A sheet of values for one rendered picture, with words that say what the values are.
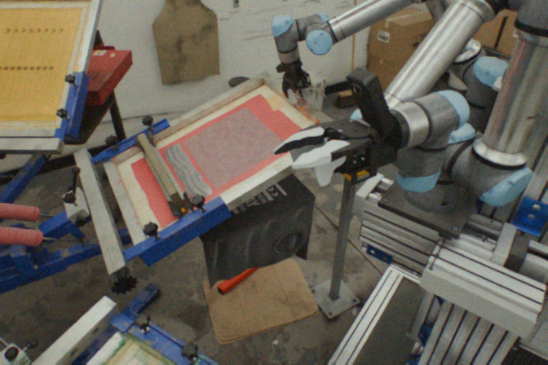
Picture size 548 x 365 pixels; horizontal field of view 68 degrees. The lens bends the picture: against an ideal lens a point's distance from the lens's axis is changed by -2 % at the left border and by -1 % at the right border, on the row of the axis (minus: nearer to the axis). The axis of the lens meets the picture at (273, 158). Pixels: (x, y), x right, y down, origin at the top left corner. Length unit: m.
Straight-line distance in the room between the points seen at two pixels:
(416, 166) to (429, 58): 0.23
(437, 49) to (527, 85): 0.19
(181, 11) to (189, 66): 0.45
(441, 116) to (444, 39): 0.21
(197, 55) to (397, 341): 2.56
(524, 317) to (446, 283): 0.18
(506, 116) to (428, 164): 0.24
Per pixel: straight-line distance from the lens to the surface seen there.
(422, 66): 0.88
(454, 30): 0.90
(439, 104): 0.74
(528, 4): 0.90
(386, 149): 0.69
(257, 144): 1.51
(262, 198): 1.62
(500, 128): 0.98
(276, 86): 1.72
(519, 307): 1.18
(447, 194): 1.17
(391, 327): 2.20
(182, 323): 2.43
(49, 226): 1.54
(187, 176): 1.50
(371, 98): 0.61
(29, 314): 2.76
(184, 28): 3.46
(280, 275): 2.54
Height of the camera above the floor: 2.01
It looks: 35 degrees down
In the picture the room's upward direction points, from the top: straight up
